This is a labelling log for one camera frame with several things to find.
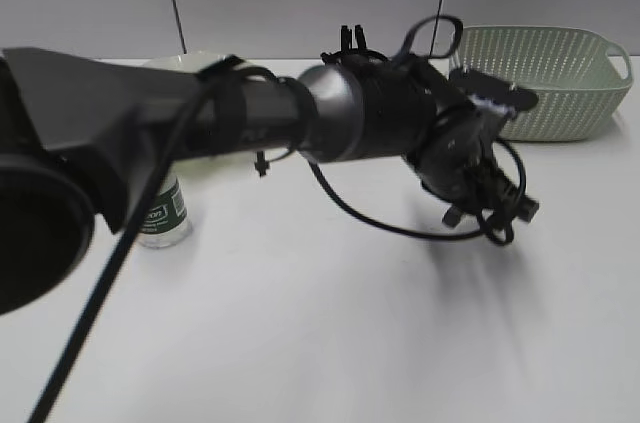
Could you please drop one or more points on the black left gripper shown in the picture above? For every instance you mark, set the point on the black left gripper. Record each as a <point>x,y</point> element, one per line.
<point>457,143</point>

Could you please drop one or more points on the black marker pen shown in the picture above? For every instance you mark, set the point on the black marker pen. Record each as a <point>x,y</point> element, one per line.
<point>360,38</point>
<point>346,38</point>

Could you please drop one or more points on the clear plastic water bottle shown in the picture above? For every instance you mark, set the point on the clear plastic water bottle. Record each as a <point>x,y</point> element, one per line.
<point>167,222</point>

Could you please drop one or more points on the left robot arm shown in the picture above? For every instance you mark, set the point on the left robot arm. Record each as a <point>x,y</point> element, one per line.
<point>80,139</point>

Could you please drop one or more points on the pale green plastic basket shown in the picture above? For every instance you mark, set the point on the pale green plastic basket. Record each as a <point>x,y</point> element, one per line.
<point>579,76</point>

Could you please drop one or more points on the black mesh pen holder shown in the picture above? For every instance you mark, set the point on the black mesh pen holder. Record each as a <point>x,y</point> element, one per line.
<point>353,57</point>

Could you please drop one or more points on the translucent green wavy plate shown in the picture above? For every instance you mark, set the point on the translucent green wavy plate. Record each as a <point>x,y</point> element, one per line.
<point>191,62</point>

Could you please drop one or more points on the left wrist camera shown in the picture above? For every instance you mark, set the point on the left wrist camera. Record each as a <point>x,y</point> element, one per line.
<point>492,92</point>

